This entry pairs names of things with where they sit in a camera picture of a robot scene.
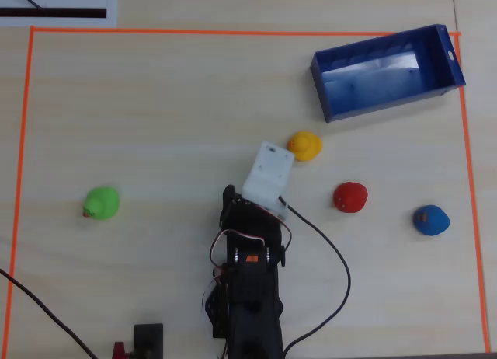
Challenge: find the blue rubber duck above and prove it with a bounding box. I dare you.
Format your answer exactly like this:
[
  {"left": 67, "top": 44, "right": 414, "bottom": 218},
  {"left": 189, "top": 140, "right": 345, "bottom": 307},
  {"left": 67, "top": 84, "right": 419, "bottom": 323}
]
[{"left": 412, "top": 204, "right": 450, "bottom": 236}]

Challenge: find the blue plastic box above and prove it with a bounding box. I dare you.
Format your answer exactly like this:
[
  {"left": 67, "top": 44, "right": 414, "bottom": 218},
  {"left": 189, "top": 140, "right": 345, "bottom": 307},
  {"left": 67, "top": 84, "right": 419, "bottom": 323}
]
[{"left": 309, "top": 23, "right": 467, "bottom": 124}]

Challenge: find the thin black cable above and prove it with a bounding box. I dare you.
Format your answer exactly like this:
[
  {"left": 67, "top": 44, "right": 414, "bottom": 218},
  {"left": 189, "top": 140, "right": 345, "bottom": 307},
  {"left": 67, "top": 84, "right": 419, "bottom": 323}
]
[{"left": 11, "top": 0, "right": 46, "bottom": 16}]

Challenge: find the red rubber duck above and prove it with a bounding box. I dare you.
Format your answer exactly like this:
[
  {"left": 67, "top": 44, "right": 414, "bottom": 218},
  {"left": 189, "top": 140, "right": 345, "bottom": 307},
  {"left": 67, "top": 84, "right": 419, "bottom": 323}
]
[{"left": 332, "top": 181, "right": 369, "bottom": 214}]

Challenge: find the green rubber duck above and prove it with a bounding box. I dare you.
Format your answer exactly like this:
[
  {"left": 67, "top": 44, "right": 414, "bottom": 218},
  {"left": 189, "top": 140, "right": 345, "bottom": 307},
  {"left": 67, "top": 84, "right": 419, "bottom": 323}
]
[{"left": 82, "top": 186, "right": 120, "bottom": 221}]

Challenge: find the long black table cable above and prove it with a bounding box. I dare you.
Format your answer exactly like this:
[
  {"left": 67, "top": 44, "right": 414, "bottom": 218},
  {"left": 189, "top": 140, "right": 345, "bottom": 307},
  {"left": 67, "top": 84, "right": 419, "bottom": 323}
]
[{"left": 0, "top": 268, "right": 98, "bottom": 359}]

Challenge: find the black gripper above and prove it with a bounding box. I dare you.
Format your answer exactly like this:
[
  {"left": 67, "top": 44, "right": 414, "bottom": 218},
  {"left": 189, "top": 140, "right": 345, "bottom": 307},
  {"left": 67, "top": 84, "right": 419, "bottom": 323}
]
[{"left": 221, "top": 183, "right": 290, "bottom": 243}]

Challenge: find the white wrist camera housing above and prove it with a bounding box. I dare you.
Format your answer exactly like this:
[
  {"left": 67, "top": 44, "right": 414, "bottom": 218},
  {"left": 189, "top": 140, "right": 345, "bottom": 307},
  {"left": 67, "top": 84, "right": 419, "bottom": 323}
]
[{"left": 242, "top": 141, "right": 295, "bottom": 222}]

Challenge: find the orange tape border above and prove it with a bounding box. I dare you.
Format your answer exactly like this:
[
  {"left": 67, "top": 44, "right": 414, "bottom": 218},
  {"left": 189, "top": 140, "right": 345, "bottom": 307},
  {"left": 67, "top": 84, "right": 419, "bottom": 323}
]
[{"left": 0, "top": 26, "right": 491, "bottom": 359}]

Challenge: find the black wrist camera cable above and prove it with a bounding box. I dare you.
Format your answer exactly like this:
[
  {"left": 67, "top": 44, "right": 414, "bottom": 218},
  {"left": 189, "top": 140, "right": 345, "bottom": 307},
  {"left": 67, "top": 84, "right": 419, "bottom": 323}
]
[{"left": 278, "top": 195, "right": 353, "bottom": 358}]

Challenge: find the black stand base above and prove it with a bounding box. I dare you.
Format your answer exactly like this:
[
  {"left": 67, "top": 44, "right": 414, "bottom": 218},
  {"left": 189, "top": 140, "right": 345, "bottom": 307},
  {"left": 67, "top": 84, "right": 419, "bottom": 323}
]
[{"left": 133, "top": 322, "right": 164, "bottom": 359}]

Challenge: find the yellow rubber duck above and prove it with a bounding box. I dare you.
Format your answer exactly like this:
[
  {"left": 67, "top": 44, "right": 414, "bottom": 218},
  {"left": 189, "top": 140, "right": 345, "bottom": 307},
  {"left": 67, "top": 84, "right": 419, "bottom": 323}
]
[{"left": 287, "top": 130, "right": 323, "bottom": 163}]

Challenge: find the red clamp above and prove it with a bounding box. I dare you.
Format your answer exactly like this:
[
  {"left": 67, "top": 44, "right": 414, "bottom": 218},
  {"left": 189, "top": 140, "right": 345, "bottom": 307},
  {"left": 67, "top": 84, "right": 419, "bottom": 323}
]
[{"left": 112, "top": 341, "right": 135, "bottom": 359}]

